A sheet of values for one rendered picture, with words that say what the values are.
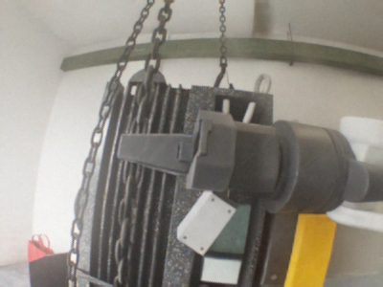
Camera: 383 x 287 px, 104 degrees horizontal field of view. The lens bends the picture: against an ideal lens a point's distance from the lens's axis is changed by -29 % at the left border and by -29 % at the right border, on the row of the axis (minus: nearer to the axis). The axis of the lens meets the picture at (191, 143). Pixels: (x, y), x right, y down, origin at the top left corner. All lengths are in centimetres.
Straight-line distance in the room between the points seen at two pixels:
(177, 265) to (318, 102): 170
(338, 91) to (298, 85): 39
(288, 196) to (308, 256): 25
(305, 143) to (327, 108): 175
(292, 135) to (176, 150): 10
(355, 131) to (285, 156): 10
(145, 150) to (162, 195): 30
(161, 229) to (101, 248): 16
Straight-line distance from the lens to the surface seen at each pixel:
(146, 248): 51
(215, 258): 51
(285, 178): 18
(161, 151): 17
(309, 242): 41
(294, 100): 185
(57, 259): 80
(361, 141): 24
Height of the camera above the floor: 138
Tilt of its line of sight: 11 degrees up
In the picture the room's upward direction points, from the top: 8 degrees clockwise
